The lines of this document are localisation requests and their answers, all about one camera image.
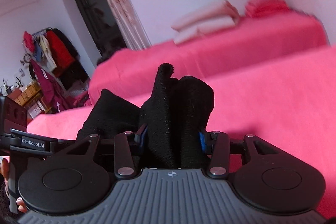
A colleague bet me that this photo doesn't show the black knit pants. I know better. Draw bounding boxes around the black knit pants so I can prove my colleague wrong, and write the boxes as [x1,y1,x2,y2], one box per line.
[76,63,214,169]

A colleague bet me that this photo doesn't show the left hand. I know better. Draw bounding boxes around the left hand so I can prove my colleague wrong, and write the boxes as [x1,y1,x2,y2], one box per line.
[0,157,29,214]

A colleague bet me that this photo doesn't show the cluttered wooden shelf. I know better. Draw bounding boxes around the cluttered wooden shelf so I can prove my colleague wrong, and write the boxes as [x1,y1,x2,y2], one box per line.
[1,79,52,122]

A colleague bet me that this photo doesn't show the hanging red clothes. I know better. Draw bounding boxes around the hanging red clothes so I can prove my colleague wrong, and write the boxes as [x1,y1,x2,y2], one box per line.
[21,28,89,112]

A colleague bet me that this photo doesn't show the pink far bed cover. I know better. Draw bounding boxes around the pink far bed cover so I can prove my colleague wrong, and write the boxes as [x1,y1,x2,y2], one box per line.
[88,11,328,104]

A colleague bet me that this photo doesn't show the patterned pink curtain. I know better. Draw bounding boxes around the patterned pink curtain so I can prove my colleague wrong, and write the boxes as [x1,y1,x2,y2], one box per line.
[107,0,151,50]

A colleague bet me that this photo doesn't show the lower pale pink pillow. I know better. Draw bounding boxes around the lower pale pink pillow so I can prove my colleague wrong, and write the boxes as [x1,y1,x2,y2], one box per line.
[173,16,236,44]

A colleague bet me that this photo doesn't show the pale pink pillow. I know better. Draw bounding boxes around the pale pink pillow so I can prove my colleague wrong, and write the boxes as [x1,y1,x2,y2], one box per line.
[171,0,240,31]
[173,16,236,44]

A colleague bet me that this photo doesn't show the upper pale pink pillow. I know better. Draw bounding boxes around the upper pale pink pillow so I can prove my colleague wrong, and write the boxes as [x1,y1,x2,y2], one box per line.
[171,0,240,31]

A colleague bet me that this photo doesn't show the dark window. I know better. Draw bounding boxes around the dark window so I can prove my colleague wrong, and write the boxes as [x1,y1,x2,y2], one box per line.
[75,0,126,64]

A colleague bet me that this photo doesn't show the folded red blanket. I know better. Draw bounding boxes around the folded red blanket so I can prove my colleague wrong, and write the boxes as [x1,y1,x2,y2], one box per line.
[245,0,290,18]

